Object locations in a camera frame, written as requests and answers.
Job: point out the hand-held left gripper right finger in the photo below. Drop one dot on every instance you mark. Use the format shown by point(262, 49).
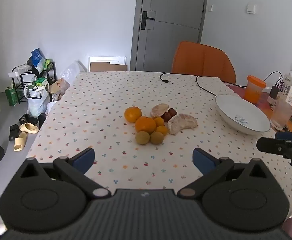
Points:
point(202, 160)

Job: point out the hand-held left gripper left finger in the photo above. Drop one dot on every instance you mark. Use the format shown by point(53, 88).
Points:
point(84, 159)

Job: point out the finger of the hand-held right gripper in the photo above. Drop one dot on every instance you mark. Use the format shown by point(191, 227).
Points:
point(270, 144)
point(288, 136)

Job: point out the white bowl with blue print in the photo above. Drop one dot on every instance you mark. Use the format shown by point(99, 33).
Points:
point(235, 110)

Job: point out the round green-brown fruit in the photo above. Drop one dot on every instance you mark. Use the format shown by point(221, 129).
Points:
point(157, 138)
point(142, 138)

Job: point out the small orange kumquat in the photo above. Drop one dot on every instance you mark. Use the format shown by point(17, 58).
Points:
point(159, 121)
point(162, 130)

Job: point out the small peeled pomelo segment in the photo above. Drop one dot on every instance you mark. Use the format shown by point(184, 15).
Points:
point(159, 110)

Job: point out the large orange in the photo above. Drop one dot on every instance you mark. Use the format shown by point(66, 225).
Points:
point(145, 124)

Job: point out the clear plastic cup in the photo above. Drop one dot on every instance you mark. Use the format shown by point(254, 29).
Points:
point(282, 116)

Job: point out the large peeled pomelo segment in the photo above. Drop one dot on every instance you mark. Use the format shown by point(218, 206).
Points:
point(182, 124)

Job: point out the red patterned table mat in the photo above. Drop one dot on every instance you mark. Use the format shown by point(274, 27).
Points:
point(263, 102)

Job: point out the black charger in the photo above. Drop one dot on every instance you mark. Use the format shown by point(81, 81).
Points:
point(274, 92)

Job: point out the white milk carton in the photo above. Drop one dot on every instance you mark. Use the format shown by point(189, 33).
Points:
point(291, 88)

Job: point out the dark red jujube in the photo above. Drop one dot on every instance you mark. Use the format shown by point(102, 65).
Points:
point(166, 117)
point(172, 112)

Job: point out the orange cup with lid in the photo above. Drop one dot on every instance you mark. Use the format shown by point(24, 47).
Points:
point(254, 90)

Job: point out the beige slipper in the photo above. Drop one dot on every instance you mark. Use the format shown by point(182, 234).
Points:
point(20, 141)
point(29, 128)

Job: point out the medium orange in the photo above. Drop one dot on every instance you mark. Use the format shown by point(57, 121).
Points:
point(133, 114)

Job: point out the white plastic bag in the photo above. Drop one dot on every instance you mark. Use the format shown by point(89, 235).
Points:
point(37, 105)

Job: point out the brown paper bag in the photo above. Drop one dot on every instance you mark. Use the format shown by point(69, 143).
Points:
point(59, 86)

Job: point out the clear plastic bag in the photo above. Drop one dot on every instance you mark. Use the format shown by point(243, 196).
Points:
point(72, 72)

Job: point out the black shoe rack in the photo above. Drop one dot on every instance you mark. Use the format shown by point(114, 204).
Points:
point(51, 72)

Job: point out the brown cardboard sheet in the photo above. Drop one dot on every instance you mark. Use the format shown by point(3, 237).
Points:
point(108, 67)

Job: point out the green paper bag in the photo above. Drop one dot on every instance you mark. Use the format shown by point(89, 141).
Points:
point(11, 96)

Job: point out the orange chair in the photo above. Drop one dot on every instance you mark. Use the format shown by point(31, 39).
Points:
point(203, 62)

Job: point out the green packet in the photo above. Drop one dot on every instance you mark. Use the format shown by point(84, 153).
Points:
point(48, 63)

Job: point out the white board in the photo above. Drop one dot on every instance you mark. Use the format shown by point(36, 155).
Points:
point(106, 58)

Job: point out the white box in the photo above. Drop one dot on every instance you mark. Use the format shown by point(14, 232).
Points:
point(14, 74)

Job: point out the blue and white bag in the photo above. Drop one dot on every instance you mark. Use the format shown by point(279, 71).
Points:
point(38, 58)

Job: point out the grey door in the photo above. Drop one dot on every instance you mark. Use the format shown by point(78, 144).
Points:
point(173, 35)

